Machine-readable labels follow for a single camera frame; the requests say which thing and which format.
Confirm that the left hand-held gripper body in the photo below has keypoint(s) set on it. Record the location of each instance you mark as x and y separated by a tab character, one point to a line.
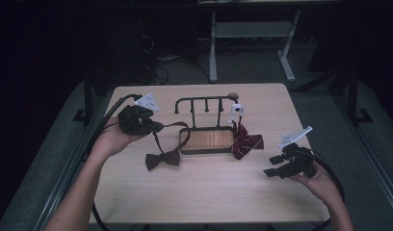
135	120

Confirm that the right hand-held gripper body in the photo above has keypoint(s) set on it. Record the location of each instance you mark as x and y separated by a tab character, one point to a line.
299	160

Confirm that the brown bow tie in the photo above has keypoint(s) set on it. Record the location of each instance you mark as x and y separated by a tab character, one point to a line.
162	159

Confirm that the black metal rack wooden tray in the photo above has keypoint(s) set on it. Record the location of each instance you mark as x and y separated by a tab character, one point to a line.
207	140

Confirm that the person's left hand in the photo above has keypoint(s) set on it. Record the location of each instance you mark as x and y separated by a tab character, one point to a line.
112	139

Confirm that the person's right hand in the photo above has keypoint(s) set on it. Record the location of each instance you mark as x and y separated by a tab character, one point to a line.
319	187

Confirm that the red striped bow tie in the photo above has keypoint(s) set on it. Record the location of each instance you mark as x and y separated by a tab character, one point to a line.
246	144

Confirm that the black metal stand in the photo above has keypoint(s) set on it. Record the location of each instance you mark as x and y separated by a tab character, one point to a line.
353	96
87	96

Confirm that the small white hanging object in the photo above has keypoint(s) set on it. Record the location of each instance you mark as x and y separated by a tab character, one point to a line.
237	109

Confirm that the white metal desk frame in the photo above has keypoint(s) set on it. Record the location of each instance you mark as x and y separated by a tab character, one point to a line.
249	29

